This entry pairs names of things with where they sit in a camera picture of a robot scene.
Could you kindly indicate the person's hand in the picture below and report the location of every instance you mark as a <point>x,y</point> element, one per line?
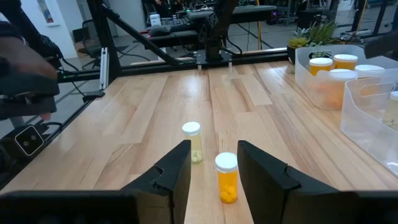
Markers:
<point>46,116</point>

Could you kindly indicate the small white box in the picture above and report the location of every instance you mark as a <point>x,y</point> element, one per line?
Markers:
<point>155,19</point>

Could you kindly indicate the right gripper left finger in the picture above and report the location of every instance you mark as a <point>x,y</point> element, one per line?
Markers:
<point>177,174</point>

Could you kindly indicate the potted succulent plant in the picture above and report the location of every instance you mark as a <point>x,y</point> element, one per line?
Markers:
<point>298,42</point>

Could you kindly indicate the black computer mouse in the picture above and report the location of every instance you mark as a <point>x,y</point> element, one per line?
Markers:
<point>159,31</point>

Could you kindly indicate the black desk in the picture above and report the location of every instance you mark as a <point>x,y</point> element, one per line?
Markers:
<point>174,35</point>

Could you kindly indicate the black table-level camera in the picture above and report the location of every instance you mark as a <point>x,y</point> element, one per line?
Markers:
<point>28,141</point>

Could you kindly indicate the silver aluminium bracket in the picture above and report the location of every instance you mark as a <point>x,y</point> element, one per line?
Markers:
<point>104,68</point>

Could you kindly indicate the white wall cabinet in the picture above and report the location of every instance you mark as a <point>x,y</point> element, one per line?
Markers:
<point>46,14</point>

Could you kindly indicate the black office chair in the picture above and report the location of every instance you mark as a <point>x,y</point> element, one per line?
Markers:
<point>85,34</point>

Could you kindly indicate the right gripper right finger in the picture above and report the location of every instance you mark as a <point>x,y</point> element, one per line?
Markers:
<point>264,180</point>

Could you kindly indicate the large orange pill bottle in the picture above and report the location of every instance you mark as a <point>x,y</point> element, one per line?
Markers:
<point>368,69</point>
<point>320,65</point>
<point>345,61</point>
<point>342,76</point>

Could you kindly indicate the small pale yellow pill bottle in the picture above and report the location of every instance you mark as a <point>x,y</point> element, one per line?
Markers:
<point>192,141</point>
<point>392,109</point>

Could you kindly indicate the black keyboard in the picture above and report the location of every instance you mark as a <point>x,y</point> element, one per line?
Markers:
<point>175,23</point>

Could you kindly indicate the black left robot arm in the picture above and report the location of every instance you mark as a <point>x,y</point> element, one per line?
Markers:
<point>214,31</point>

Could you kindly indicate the clear plastic bin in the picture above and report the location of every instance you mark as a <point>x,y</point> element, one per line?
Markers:
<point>303,74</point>
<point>360,124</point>

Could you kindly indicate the small orange pill bottle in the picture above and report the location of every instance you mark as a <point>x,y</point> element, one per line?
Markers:
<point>227,177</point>

